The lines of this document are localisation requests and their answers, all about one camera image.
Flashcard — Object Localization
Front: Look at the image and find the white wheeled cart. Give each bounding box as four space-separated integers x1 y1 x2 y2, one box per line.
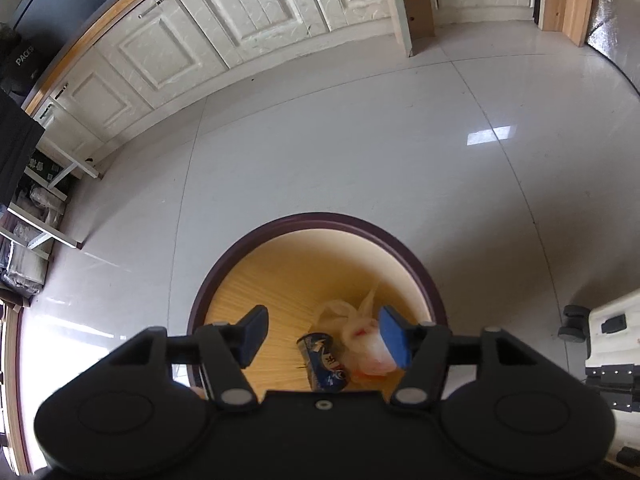
557 290 640 468

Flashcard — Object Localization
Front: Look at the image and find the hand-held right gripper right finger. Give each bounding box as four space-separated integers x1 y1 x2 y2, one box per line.
378 305 551 406

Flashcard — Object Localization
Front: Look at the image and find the yellow waste bin brown rim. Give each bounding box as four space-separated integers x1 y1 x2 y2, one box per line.
186 212 449 398

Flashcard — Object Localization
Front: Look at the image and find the clear storage bag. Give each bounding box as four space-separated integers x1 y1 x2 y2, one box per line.
10 182 68 233

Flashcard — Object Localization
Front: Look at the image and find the black box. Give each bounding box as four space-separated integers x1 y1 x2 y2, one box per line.
0 22 46 93

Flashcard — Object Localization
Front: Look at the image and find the folding stool dark cloth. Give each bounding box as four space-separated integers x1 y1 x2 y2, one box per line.
0 89 103 251

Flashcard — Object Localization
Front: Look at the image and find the white plastic bag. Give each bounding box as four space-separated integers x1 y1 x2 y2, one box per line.
314 284 403 377

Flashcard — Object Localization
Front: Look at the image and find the crushed blue soda can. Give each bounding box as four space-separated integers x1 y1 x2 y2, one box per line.
296 331 352 392

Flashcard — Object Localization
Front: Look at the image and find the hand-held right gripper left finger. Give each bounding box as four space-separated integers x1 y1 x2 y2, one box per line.
107 304 271 408

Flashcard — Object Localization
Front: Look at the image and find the white cabinet row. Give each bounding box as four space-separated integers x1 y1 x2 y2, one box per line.
22 0 538 161

